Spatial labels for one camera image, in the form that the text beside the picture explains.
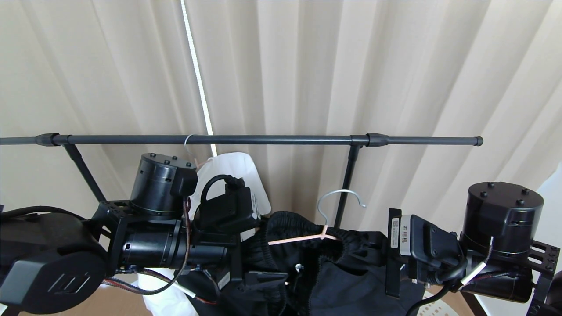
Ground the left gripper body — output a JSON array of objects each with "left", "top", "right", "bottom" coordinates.
[{"left": 189, "top": 233, "right": 290, "bottom": 292}]

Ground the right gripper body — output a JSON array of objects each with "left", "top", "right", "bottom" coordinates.
[{"left": 385, "top": 208, "right": 422, "bottom": 299}]

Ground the black garment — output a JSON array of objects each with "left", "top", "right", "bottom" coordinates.
[{"left": 176, "top": 211, "right": 426, "bottom": 316}]

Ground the pink clothes hanger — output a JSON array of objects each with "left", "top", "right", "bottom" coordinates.
[
  {"left": 267, "top": 189, "right": 367, "bottom": 246},
  {"left": 184, "top": 134, "right": 207, "bottom": 169}
]

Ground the white printed t-shirt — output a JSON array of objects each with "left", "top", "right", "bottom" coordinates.
[{"left": 132, "top": 152, "right": 272, "bottom": 316}]

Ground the white laundry basket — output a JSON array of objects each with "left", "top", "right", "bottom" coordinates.
[{"left": 415, "top": 290, "right": 459, "bottom": 316}]

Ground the black clothes rack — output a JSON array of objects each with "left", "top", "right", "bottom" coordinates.
[{"left": 0, "top": 133, "right": 483, "bottom": 229}]

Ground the beige curtain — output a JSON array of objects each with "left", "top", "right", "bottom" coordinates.
[{"left": 0, "top": 0, "right": 562, "bottom": 286}]

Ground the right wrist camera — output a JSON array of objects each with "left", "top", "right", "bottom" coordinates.
[{"left": 399, "top": 214, "right": 466, "bottom": 284}]

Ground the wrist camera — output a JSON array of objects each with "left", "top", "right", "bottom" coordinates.
[
  {"left": 399, "top": 214, "right": 466, "bottom": 284},
  {"left": 193, "top": 184, "right": 262, "bottom": 235}
]

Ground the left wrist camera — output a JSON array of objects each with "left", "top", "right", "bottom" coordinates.
[{"left": 193, "top": 184, "right": 262, "bottom": 235}]

